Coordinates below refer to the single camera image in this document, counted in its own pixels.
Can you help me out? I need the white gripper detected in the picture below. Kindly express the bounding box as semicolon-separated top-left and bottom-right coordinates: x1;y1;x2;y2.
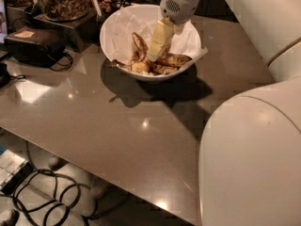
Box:
147;0;199;61

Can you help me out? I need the overripe banana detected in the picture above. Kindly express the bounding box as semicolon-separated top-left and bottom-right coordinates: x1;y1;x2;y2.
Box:
110;32;151;73
151;64;177;74
156;42;191;68

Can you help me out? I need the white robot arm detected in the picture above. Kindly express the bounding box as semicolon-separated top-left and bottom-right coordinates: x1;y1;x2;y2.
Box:
196;0;301;226

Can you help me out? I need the white ceramic bowl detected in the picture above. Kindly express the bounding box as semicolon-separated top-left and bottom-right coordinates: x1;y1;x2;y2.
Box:
99;4;202;83

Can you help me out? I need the dark metal stand box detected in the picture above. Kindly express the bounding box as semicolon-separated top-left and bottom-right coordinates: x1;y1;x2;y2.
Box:
34;9;99;52

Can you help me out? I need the glass jar of nuts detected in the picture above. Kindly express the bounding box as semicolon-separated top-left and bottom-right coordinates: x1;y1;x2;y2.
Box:
38;0;89;22

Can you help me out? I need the black device with label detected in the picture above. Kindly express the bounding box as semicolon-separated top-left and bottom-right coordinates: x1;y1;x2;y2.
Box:
4;26;66;68

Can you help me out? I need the white box on floor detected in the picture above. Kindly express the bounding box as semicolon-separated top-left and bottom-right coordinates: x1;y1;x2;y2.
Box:
0;150;31;195

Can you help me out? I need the black cable on floor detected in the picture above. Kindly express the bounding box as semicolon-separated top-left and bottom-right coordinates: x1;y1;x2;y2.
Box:
0;141;126;226

